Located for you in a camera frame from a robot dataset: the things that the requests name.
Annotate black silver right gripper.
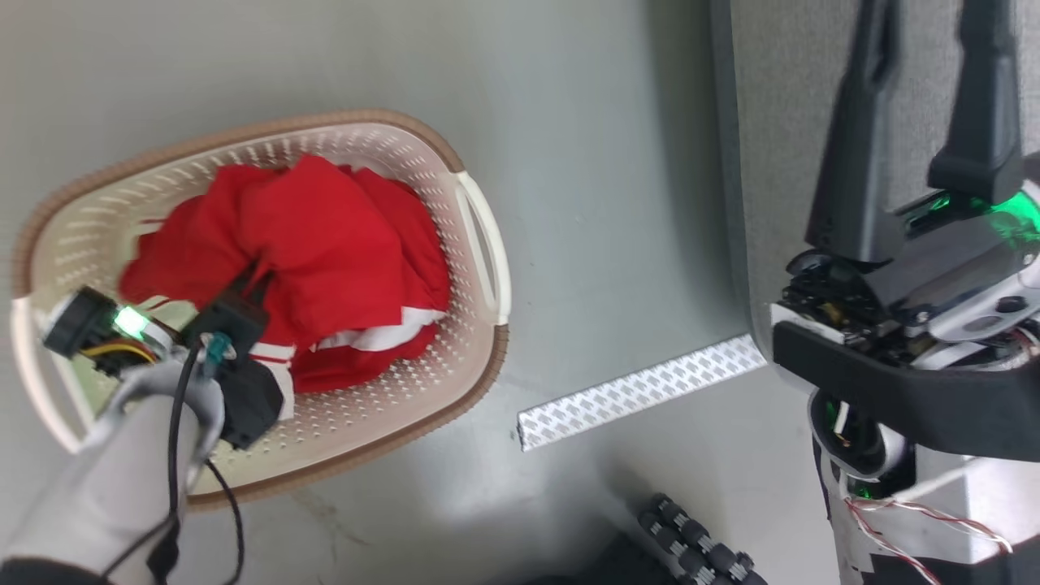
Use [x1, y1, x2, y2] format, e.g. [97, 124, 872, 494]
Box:
[780, 0, 1040, 366]

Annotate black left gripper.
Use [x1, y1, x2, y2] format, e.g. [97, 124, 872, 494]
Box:
[41, 272, 275, 376]

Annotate red white clothing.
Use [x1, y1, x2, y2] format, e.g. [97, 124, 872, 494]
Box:
[118, 154, 453, 422]

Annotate cream laundry basket brown rim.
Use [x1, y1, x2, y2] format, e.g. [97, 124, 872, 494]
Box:
[10, 110, 513, 513]

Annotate grey fabric sofa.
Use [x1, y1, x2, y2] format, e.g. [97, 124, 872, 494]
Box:
[708, 0, 1040, 366]

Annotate white patterned floor strip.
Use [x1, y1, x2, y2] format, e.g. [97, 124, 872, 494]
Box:
[517, 333, 769, 453]

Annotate black roller base wheel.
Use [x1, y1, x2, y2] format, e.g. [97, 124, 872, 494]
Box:
[638, 493, 769, 585]

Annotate teal cable connector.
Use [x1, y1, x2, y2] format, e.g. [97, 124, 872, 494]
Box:
[205, 331, 236, 376]

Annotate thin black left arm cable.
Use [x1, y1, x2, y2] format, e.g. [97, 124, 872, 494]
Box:
[102, 345, 246, 585]

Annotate red white twisted wires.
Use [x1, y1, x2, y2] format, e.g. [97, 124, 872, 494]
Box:
[845, 496, 1015, 585]

